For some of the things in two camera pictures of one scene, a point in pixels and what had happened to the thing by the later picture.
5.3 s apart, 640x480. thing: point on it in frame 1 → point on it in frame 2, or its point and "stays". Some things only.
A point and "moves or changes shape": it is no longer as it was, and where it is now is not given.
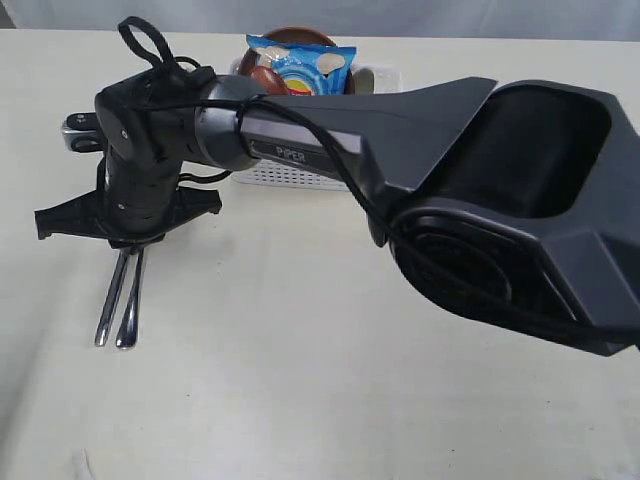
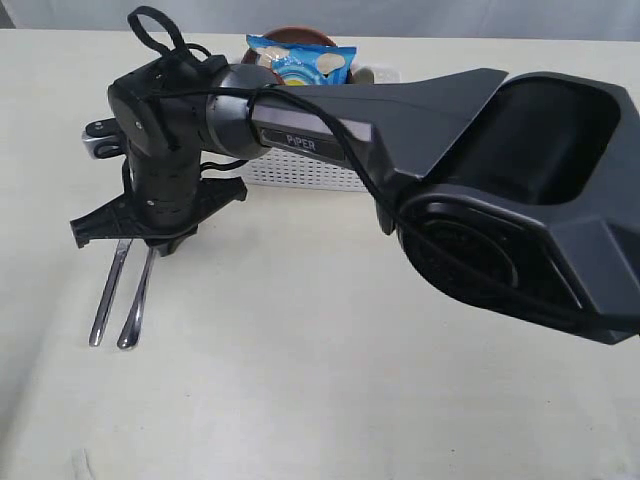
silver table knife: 112,299 moves or changes shape
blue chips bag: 308,69 stays
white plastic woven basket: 288,176 stays
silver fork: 131,301 moves or changes shape
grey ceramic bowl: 364,81 stays
